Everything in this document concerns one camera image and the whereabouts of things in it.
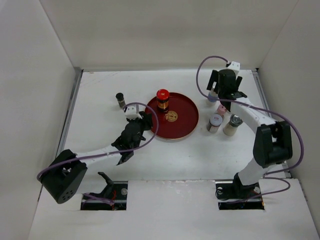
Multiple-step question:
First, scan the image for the white blue label bottle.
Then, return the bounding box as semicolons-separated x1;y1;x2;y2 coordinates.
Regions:
206;87;219;106

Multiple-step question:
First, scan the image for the red cap sauce jar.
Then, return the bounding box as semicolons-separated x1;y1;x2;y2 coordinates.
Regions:
156;89;170;112

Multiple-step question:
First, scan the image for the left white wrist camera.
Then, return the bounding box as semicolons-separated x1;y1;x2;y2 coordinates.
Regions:
124;104;142;120

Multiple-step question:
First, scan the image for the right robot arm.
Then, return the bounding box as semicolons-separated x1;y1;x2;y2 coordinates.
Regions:
207;69;293;198

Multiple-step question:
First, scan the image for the black cap pepper bottle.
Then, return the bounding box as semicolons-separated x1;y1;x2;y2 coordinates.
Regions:
115;92;126;110

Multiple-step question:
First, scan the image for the red round tray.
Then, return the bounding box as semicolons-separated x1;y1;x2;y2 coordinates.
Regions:
147;92;199;140

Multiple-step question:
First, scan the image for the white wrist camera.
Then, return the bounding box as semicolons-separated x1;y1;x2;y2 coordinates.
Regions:
124;104;142;120
226;61;241;75

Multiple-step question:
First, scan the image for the red label lid jar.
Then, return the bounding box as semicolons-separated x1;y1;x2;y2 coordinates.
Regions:
206;113;223;134

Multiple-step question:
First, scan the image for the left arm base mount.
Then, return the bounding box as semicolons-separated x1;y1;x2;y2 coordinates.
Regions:
80;172;129;211

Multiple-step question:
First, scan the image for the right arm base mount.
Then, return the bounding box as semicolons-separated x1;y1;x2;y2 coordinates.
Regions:
215;174;265;211

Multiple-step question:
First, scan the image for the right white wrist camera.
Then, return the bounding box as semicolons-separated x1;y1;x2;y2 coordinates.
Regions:
226;61;241;75

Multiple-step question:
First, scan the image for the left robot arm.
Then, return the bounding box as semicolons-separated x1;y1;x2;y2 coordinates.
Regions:
36;111;156;204

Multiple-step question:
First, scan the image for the pink cap bottle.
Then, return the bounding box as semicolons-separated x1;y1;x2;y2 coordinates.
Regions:
215;104;227;118

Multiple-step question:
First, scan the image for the clear cap spice bottle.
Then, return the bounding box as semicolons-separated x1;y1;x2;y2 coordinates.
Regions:
223;114;243;137

